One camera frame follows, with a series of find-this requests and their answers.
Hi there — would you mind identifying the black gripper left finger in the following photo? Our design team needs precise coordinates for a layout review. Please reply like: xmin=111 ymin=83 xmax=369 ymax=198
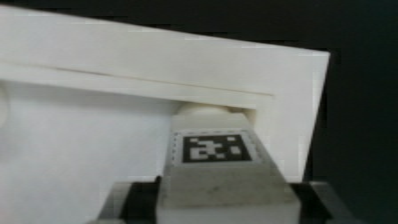
xmin=86 ymin=177 xmax=161 ymax=224

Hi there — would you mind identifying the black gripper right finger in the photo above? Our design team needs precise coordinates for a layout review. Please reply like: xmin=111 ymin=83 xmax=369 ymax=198
xmin=291 ymin=181 xmax=367 ymax=224

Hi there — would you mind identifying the white leg second row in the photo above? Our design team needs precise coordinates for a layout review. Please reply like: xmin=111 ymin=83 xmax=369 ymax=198
xmin=156 ymin=103 xmax=300 ymax=224

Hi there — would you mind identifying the white square tabletop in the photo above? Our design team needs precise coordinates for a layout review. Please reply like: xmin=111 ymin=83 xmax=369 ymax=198
xmin=0 ymin=61 xmax=271 ymax=224

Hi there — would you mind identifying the white fence wall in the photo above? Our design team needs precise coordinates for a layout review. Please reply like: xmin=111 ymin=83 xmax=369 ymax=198
xmin=0 ymin=3 xmax=330 ymax=181

